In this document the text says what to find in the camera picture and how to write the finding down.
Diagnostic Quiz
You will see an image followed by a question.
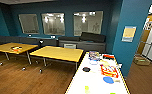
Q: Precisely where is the dark grey sofa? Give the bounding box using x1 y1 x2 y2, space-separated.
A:
58 31 108 54

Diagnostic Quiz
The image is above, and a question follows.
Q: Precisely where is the air hockey table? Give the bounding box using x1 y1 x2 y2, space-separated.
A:
64 50 132 94

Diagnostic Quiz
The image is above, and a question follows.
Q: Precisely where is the red orange game box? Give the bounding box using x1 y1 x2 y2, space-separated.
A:
99 63 120 79

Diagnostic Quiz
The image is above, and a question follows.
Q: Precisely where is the brown wooden door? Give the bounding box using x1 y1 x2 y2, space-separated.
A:
137 29 152 57

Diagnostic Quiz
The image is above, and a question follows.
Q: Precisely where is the yellow cup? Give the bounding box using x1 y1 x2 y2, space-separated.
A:
83 85 91 94

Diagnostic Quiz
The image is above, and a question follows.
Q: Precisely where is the framed interior window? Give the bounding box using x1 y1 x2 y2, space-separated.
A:
18 13 41 35
41 12 67 37
73 10 104 37

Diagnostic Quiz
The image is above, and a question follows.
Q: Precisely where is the long dark grey bench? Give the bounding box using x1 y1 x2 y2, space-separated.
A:
0 35 60 47

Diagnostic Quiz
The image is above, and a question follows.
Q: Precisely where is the pale framed wall sign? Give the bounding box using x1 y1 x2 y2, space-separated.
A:
121 25 138 44

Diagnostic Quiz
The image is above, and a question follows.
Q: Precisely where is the yellow wooden table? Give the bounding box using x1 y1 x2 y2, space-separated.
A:
29 45 85 74
0 42 39 65

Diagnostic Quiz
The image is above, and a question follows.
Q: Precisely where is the open cardboard box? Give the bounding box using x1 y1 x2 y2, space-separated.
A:
133 55 152 67

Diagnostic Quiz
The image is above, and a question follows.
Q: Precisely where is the small red object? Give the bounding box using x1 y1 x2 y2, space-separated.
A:
9 45 23 52

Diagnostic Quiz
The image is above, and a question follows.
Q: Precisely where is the white bowl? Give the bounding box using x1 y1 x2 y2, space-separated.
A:
88 59 99 66

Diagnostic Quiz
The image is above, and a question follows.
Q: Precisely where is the flat red object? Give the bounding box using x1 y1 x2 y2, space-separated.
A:
102 53 115 61

